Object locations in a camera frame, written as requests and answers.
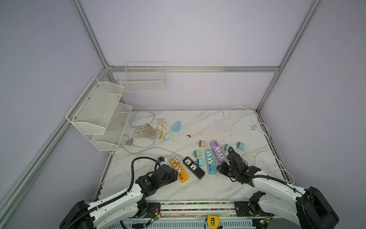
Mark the teal power strip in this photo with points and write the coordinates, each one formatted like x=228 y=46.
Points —
x=210 y=162

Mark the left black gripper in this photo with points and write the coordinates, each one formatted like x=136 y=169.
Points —
x=173 y=176

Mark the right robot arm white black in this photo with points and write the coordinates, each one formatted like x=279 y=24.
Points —
x=308 y=208

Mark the black power strip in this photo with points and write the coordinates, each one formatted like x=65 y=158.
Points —
x=194 y=168

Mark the purple power strip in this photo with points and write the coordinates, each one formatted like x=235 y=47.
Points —
x=218 y=153

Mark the pink plug adapter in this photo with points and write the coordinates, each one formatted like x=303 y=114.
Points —
x=202 y=143

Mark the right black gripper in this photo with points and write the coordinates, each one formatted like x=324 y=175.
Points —
x=222 y=168

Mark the orange power strip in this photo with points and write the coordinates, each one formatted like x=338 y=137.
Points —
x=182 y=176

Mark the teal plug adapter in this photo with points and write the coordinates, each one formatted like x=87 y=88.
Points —
x=240 y=145

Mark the aluminium rail base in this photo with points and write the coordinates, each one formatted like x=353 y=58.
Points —
x=192 y=215

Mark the yellow tape measure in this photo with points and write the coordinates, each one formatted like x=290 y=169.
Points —
x=212 y=222

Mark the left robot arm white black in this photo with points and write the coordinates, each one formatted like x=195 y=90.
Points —
x=128 y=203

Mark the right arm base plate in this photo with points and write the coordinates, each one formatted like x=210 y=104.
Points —
x=243 y=209

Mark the light blue brush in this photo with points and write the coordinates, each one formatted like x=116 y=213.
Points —
x=174 y=128

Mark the white mesh two-tier shelf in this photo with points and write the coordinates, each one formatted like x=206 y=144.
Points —
x=100 y=115

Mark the beige power strip bundle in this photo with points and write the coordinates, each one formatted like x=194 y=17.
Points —
x=153 y=131

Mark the green plug adapter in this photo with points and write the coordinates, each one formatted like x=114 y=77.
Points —
x=226 y=147

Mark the white wire basket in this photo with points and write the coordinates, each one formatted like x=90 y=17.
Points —
x=140 y=77

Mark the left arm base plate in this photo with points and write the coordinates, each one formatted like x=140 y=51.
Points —
x=149 y=211

